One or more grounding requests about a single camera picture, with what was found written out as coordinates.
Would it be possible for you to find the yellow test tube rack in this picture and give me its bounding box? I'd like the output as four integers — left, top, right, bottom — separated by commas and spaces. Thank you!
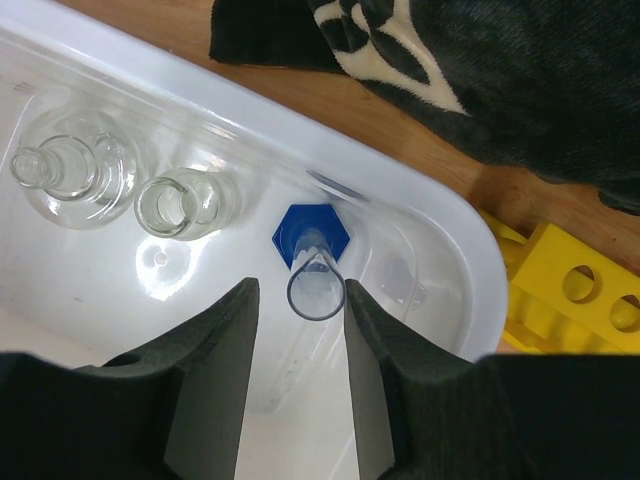
482, 212, 639, 354

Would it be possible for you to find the white plastic bin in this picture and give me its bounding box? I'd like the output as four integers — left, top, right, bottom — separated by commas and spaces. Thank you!
1, 1, 507, 479

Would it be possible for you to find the small glass beaker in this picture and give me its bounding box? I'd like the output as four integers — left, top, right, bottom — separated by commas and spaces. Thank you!
134, 167, 242, 241

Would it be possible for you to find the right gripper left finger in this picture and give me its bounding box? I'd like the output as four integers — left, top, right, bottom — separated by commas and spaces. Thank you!
103, 278, 260, 479

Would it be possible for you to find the glass conical flask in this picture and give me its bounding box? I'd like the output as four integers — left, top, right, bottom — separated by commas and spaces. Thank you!
9, 105, 148, 230

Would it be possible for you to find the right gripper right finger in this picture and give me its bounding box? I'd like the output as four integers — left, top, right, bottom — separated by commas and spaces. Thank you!
344, 280, 471, 479

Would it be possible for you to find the black floral blanket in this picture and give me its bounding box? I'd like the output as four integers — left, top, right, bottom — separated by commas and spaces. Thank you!
210, 1, 639, 215

